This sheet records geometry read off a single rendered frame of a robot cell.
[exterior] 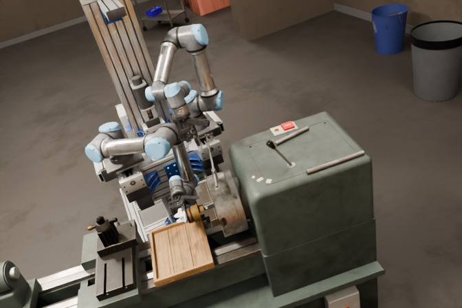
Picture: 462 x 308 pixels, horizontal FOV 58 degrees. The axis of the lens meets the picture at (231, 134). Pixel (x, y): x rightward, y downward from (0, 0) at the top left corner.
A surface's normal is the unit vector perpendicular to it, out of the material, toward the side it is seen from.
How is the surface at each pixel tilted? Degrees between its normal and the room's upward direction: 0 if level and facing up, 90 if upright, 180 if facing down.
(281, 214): 90
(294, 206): 90
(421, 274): 0
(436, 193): 0
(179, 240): 0
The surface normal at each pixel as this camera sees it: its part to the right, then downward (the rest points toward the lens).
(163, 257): -0.21, -0.82
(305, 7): 0.39, 0.44
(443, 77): -0.10, 0.63
